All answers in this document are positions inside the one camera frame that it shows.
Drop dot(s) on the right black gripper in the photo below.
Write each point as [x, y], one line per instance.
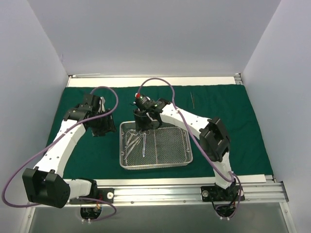
[145, 120]

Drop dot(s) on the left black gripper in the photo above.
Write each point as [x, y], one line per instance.
[103, 124]

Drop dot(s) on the steel forceps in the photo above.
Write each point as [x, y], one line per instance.
[144, 144]

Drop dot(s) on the green surgical drape cloth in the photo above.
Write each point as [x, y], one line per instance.
[231, 116]

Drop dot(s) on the wire mesh instrument tray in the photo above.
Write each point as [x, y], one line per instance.
[167, 146]

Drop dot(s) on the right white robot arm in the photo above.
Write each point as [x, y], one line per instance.
[210, 135]

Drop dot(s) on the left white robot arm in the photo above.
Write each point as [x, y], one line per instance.
[44, 184]

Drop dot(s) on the steel surgical scissors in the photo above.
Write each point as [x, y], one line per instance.
[132, 138]

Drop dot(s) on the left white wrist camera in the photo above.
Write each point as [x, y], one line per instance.
[102, 102]

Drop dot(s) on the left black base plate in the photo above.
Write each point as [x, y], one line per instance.
[105, 194]

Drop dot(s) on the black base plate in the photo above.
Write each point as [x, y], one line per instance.
[105, 194]
[217, 194]

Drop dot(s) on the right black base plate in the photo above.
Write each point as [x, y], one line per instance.
[217, 194]

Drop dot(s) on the aluminium front rail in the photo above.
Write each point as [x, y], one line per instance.
[147, 192]

